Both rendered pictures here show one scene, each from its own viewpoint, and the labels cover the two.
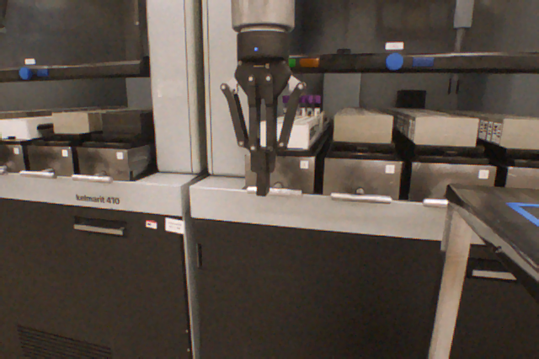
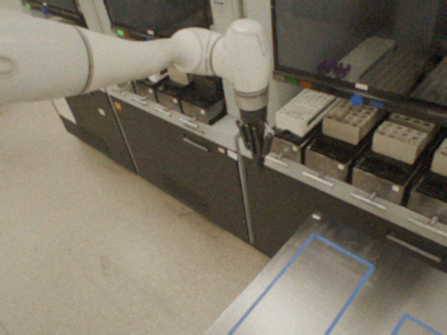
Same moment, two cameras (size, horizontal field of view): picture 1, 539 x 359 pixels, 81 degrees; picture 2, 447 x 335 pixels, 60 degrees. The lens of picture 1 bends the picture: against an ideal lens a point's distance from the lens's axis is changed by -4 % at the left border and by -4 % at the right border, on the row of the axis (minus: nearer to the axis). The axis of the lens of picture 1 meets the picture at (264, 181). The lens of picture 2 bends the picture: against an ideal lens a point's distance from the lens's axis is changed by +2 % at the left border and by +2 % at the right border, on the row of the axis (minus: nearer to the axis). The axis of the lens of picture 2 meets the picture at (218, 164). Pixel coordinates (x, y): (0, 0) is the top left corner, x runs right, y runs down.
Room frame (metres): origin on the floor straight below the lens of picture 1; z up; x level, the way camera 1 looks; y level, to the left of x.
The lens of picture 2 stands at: (-0.27, -0.40, 1.55)
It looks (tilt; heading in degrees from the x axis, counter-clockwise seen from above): 40 degrees down; 35
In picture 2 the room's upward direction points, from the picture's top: 11 degrees counter-clockwise
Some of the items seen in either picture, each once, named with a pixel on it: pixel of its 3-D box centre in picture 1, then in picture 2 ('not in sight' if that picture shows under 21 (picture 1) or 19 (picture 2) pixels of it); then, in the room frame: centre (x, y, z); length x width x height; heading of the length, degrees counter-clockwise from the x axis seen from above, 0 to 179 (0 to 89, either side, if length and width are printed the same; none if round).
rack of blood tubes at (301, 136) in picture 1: (294, 131); (314, 104); (0.79, -0.07, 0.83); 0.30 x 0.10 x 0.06; 166
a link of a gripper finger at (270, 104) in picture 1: (271, 114); (259, 139); (0.50, -0.01, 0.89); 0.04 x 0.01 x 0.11; 166
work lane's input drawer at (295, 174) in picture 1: (302, 146); (335, 98); (0.92, -0.11, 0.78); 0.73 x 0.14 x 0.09; 166
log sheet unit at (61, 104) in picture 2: not in sight; (56, 98); (1.04, 1.67, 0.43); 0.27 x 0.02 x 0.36; 76
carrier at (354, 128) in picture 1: (361, 131); (342, 129); (0.66, -0.19, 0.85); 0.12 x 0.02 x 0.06; 76
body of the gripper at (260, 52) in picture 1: (263, 66); (254, 118); (0.50, 0.00, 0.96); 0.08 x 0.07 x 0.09; 76
